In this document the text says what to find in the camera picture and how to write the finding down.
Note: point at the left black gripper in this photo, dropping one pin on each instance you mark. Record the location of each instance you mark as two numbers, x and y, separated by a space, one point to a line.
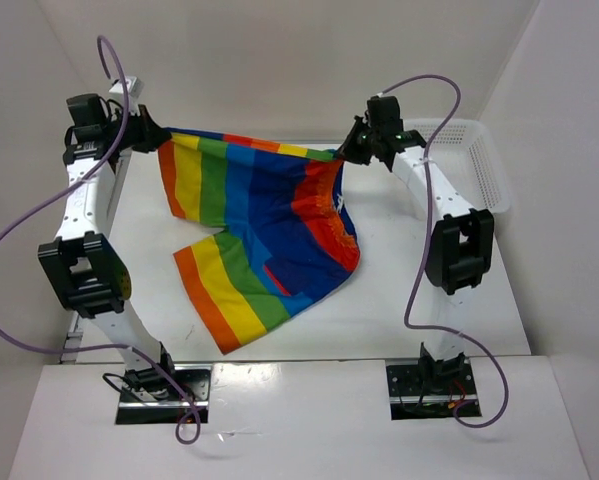
151 134

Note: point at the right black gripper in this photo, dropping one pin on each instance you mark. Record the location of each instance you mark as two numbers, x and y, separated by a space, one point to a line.
348 150

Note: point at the rainbow striped shorts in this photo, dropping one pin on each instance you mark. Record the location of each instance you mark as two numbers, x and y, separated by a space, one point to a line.
281 241

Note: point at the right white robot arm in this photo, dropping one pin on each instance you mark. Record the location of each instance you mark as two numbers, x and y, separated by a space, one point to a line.
457 250

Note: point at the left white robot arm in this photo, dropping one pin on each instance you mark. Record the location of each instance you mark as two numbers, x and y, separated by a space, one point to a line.
83 268

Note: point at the white plastic basket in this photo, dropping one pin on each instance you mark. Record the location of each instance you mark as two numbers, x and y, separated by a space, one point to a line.
464 151

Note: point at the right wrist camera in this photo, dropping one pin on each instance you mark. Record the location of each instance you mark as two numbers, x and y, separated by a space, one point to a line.
383 113

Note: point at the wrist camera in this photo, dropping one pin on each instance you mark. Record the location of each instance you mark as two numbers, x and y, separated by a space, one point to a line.
86 110
383 113

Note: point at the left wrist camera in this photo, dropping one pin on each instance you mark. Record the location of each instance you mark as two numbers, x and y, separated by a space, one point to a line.
86 110

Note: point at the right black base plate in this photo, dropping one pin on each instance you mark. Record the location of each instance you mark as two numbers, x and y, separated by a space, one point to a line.
411 397

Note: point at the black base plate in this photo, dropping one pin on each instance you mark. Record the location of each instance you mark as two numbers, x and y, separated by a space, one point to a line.
411 397
139 407

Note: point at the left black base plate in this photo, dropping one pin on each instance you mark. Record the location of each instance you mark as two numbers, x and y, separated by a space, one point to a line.
139 407

